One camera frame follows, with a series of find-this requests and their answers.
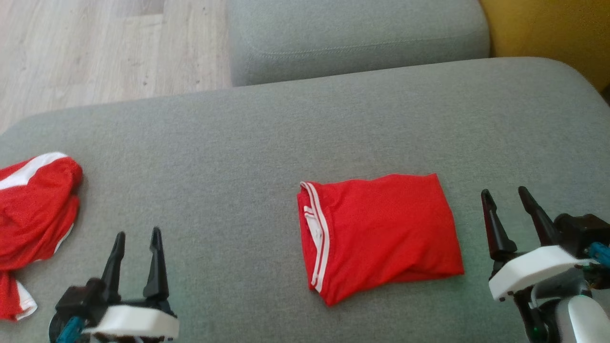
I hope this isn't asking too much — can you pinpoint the grey and yellow sofa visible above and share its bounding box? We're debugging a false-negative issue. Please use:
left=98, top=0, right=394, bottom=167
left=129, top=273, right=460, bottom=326
left=0, top=57, right=610, bottom=343

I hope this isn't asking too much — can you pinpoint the blue left camera connector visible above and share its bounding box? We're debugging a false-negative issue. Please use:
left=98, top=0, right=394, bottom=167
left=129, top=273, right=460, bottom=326
left=56, top=315, right=86, bottom=343

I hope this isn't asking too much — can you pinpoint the grey sofa seat cushion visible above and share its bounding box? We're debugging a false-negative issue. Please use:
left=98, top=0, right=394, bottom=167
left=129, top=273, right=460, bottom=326
left=226, top=0, right=491, bottom=87

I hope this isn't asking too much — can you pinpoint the yellow sofa backrest cushion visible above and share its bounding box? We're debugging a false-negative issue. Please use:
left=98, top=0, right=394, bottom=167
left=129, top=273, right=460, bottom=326
left=479, top=0, right=610, bottom=93

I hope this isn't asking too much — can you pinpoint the blue camera connector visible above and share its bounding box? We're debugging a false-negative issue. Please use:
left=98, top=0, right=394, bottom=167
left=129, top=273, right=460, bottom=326
left=56, top=315, right=86, bottom=343
left=587, top=242, right=610, bottom=267

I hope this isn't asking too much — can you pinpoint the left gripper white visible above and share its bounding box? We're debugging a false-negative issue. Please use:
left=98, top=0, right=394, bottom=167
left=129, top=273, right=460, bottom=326
left=83, top=227, right=180, bottom=340

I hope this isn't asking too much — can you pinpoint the blue right camera connector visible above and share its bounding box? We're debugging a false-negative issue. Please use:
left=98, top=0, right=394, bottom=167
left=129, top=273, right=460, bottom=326
left=587, top=242, right=610, bottom=267

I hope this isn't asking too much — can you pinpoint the red white basketball jersey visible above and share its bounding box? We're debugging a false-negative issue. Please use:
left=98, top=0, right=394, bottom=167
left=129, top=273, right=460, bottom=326
left=0, top=151, right=84, bottom=322
left=296, top=173, right=465, bottom=307

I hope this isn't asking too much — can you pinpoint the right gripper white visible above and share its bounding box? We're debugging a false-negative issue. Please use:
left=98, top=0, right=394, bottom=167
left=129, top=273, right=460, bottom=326
left=480, top=186, right=599, bottom=343

